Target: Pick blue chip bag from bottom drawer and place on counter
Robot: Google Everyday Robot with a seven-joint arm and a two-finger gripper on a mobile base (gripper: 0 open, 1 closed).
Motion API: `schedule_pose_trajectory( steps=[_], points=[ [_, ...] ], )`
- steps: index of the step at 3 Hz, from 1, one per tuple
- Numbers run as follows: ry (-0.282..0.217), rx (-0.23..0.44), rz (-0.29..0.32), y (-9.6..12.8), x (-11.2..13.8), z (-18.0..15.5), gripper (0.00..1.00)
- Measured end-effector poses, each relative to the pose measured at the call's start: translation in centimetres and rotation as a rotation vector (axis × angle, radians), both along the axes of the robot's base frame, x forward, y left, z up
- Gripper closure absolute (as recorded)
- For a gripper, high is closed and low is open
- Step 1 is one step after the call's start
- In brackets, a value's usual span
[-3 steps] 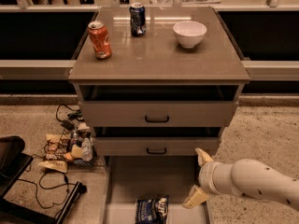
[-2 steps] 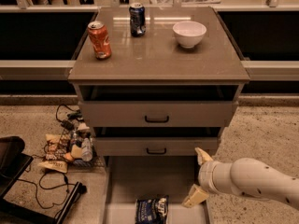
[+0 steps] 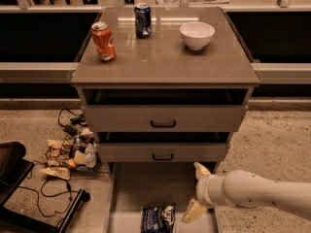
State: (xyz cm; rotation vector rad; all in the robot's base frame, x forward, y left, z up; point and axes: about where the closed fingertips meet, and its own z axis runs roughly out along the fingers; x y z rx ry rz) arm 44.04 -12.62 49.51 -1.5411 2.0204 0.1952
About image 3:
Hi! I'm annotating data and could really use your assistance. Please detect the yellow snack bag on floor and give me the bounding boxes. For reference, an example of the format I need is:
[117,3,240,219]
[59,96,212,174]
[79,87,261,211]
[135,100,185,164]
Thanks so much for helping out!
[41,167,70,181]

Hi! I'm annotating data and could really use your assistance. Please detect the open bottom drawer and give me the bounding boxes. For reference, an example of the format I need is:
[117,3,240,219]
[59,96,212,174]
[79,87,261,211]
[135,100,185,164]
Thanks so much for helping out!
[104,162,221,233]

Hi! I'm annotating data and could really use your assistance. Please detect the white bowl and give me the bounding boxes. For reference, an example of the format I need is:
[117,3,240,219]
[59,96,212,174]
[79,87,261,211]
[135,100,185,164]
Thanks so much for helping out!
[180,21,215,50]

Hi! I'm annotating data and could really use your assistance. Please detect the middle drawer with handle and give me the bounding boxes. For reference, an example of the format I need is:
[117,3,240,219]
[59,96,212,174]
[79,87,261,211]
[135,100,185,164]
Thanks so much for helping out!
[97,132,230,162]

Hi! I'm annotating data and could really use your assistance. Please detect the top drawer with handle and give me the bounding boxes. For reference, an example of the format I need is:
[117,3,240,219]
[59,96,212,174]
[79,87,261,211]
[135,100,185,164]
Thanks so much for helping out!
[83,88,248,132]

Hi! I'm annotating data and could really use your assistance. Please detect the black power adapter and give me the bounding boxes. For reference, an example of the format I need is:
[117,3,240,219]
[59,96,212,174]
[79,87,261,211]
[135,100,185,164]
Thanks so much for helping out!
[63,124,78,136]

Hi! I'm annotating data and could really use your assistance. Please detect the black cable on floor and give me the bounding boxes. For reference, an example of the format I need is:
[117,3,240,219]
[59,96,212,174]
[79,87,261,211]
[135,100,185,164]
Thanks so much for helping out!
[17,175,81,219]

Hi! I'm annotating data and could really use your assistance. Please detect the wire basket of snacks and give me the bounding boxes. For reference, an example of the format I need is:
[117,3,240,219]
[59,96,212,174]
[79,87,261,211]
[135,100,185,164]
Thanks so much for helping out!
[46,127,100,174]

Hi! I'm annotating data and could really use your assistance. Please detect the grey drawer cabinet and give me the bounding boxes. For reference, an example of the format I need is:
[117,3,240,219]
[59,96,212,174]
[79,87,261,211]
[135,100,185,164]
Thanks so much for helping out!
[70,6,261,167]

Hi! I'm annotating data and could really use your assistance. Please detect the blue soda can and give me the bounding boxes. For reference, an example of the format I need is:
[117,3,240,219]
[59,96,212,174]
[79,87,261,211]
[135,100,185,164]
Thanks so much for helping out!
[134,3,152,39]

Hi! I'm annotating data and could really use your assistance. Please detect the clear plastic water bottle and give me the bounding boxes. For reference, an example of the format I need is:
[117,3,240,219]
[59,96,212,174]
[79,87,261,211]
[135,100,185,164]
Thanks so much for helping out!
[85,144,97,168]

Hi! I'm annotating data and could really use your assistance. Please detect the orange soda can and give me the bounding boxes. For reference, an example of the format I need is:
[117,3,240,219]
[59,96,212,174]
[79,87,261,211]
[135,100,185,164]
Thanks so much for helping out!
[91,21,117,62]

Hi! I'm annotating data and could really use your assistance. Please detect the blue chip bag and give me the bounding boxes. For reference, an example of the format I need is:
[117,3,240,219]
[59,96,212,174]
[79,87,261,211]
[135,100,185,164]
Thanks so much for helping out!
[140,203,176,233]

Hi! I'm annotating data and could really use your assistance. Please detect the drawer with handle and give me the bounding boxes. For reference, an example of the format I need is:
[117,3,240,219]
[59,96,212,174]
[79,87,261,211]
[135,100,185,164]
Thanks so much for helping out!
[97,132,230,162]
[83,88,248,132]

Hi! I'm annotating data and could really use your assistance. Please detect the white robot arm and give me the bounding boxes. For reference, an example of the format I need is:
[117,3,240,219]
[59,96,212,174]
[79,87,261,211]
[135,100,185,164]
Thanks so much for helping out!
[182,162,311,223]

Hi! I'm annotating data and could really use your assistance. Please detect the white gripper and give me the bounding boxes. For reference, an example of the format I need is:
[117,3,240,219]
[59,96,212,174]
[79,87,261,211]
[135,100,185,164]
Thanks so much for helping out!
[182,162,217,223]

